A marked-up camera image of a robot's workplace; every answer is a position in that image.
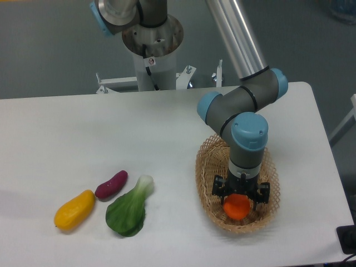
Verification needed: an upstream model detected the white frame at right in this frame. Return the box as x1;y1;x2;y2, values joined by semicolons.
328;94;355;147

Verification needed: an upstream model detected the black box at edge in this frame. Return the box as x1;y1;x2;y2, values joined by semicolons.
336;225;355;255

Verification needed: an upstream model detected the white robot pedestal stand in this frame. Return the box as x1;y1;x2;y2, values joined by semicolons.
95;14;225;94

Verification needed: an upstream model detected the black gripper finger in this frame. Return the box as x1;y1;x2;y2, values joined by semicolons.
252;182;270;211
211;175;227;205

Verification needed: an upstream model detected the woven wicker basket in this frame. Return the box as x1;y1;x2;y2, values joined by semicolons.
195;134;280;234

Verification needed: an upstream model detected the purple sweet potato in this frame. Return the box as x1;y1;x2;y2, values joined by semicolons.
95;170;128;200

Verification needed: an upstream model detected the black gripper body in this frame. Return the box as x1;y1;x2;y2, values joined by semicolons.
225;170;259;198

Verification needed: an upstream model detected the orange fruit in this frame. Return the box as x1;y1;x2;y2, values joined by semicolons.
223;194;250;220

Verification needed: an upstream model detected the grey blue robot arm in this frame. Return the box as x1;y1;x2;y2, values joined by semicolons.
90;1;288;204

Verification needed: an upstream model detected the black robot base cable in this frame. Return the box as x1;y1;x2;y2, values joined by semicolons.
142;43;160;91

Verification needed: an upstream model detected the yellow mango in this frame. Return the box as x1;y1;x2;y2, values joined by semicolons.
53;190;96;231

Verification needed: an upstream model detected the green bok choy leaf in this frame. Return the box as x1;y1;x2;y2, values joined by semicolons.
105;175;154;237

